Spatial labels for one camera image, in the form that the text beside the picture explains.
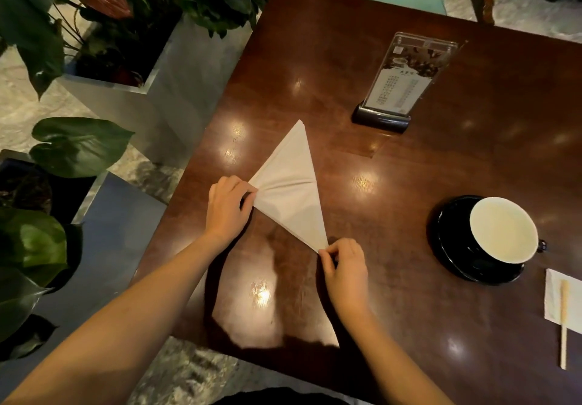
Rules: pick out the person's left forearm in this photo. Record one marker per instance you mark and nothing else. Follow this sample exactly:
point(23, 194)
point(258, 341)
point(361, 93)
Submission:
point(118, 327)

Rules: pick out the person's right hand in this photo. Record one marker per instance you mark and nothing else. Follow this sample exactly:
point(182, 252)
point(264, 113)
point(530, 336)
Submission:
point(348, 277)

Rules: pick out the wooden stir stick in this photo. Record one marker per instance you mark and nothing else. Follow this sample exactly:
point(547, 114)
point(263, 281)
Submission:
point(564, 323)

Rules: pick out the person's left thumb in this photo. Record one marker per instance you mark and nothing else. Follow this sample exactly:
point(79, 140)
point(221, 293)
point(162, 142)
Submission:
point(248, 207)

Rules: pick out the person's left hand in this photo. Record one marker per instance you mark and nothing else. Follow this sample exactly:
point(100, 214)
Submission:
point(225, 213)

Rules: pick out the person's right thumb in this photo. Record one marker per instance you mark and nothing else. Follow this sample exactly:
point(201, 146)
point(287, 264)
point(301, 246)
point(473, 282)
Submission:
point(327, 263)

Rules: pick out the black cup with white inside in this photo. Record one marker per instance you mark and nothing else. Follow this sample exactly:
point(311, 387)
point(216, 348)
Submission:
point(504, 231)

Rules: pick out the green broad-leaf plant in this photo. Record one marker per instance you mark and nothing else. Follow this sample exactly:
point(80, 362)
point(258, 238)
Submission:
point(41, 218)

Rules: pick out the clear acrylic menu stand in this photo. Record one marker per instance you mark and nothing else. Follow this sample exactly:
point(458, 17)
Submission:
point(400, 84)

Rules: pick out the low grey planter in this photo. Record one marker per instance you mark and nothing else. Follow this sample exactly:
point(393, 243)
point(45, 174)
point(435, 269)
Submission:
point(91, 245)

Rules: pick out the large grey square planter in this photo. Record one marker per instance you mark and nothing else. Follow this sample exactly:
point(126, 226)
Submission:
point(154, 95)

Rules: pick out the white triangular napkin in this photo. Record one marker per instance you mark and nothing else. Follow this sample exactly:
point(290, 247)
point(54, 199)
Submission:
point(291, 191)

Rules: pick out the green plant with red flower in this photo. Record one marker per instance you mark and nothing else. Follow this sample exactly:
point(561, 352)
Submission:
point(127, 4)

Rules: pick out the black saucer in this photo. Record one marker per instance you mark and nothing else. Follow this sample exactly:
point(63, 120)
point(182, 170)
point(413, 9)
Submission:
point(459, 245)

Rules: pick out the person's right forearm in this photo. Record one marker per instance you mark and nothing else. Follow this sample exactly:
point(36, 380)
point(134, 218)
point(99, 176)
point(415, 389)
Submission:
point(391, 363)

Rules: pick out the small white paper napkin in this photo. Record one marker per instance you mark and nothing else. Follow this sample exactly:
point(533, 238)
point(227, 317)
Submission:
point(555, 298)

